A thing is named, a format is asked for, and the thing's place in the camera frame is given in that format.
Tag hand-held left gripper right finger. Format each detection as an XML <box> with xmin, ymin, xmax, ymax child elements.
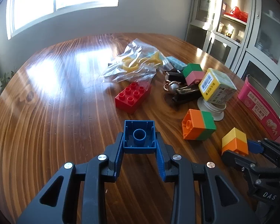
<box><xmin>154</xmin><ymin>132</ymin><xmax>257</xmax><ymax>224</ymax></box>

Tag pink tin box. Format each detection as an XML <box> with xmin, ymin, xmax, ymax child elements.
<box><xmin>238</xmin><ymin>75</ymin><xmax>280</xmax><ymax>145</ymax></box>

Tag yellow and orange toy block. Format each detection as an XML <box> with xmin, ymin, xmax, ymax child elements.
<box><xmin>222</xmin><ymin>127</ymin><xmax>249</xmax><ymax>157</ymax></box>

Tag orange and green toy block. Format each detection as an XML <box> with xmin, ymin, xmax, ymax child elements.
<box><xmin>181</xmin><ymin>109</ymin><xmax>217</xmax><ymax>141</ymax></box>

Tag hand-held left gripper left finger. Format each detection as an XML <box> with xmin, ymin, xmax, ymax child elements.
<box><xmin>16</xmin><ymin>132</ymin><xmax>125</xmax><ymax>224</ymax></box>

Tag grey glass-door cabinet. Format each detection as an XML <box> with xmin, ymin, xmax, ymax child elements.
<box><xmin>236</xmin><ymin>0</ymin><xmax>280</xmax><ymax>103</ymax></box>
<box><xmin>185</xmin><ymin>0</ymin><xmax>253</xmax><ymax>73</ymax></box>

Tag red plastic bag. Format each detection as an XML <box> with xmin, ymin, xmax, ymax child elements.
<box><xmin>225</xmin><ymin>6</ymin><xmax>249</xmax><ymax>21</ymax></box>

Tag blue toy block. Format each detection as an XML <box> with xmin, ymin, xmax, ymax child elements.
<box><xmin>123</xmin><ymin>120</ymin><xmax>157</xmax><ymax>154</ymax></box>

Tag red toy block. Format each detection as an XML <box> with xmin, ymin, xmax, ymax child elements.
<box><xmin>115</xmin><ymin>82</ymin><xmax>152</xmax><ymax>115</ymax></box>

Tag white round plastic lid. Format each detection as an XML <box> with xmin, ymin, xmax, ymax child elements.
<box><xmin>197</xmin><ymin>97</ymin><xmax>224</xmax><ymax>121</ymax></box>

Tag teal dental floss box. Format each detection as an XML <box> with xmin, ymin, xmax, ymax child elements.
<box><xmin>166</xmin><ymin>56</ymin><xmax>187</xmax><ymax>70</ymax></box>

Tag green and pink toy block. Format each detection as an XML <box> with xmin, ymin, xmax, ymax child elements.
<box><xmin>182</xmin><ymin>63</ymin><xmax>206</xmax><ymax>85</ymax></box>

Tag window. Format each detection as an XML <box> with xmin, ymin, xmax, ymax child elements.
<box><xmin>6</xmin><ymin>0</ymin><xmax>122</xmax><ymax>40</ymax></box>

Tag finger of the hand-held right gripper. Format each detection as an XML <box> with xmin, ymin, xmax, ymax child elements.
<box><xmin>222</xmin><ymin>151</ymin><xmax>280</xmax><ymax>174</ymax></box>
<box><xmin>247</xmin><ymin>138</ymin><xmax>280</xmax><ymax>166</ymax></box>

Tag wooden desktop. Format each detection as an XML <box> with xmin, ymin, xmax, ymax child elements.
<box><xmin>0</xmin><ymin>33</ymin><xmax>280</xmax><ymax>224</ymax></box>

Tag clear plastic bag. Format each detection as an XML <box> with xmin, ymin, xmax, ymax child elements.
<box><xmin>100</xmin><ymin>38</ymin><xmax>168</xmax><ymax>84</ymax></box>

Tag black stapler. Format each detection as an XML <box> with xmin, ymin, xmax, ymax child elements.
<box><xmin>171</xmin><ymin>85</ymin><xmax>201</xmax><ymax>104</ymax></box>

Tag yellow plastic toy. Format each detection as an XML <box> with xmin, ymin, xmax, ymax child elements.
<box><xmin>140</xmin><ymin>52</ymin><xmax>162</xmax><ymax>64</ymax></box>

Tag metal ball keyring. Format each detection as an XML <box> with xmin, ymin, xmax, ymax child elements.
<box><xmin>163</xmin><ymin>80</ymin><xmax>181</xmax><ymax>92</ymax></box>

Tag green potted plant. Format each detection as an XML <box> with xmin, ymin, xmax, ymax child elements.
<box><xmin>0</xmin><ymin>70</ymin><xmax>17</xmax><ymax>91</ymax></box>

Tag yellow plastic ring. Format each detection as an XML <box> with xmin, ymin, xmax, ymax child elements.
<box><xmin>121</xmin><ymin>57</ymin><xmax>140</xmax><ymax>73</ymax></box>

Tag yellow and white medicine box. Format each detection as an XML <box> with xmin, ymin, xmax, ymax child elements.
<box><xmin>198</xmin><ymin>68</ymin><xmax>237</xmax><ymax>104</ymax></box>

